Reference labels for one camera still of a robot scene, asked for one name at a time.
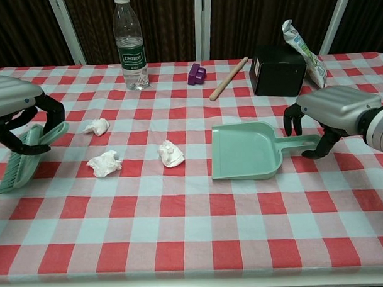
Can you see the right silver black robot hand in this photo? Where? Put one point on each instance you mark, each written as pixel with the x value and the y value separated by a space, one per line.
pixel 338 103

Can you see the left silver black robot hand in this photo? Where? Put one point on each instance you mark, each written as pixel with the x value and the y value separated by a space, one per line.
pixel 10 93

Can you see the mint green hand brush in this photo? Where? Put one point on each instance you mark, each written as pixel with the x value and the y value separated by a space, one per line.
pixel 19 170

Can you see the white paper scrap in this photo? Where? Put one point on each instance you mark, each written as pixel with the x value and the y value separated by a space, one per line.
pixel 98 126
pixel 170 154
pixel 104 163

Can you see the mint green dustpan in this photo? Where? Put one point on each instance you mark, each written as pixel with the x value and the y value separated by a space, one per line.
pixel 242 151

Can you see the clear water bottle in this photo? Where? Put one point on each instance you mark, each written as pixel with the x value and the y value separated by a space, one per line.
pixel 130 41

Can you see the white green snack pouch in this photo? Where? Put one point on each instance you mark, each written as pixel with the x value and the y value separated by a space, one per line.
pixel 311 60

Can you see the black cardboard box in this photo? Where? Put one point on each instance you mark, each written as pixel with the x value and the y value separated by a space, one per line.
pixel 277 72

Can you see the wooden stick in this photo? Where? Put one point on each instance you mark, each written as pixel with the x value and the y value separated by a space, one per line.
pixel 228 79

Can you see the purple plastic block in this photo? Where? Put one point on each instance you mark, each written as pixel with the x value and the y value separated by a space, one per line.
pixel 196 75

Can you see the red white checkered tablecloth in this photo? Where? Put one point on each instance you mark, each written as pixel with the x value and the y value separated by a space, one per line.
pixel 194 219

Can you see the silver partition frame post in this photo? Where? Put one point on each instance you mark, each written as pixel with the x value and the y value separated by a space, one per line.
pixel 336 22
pixel 68 31
pixel 202 26

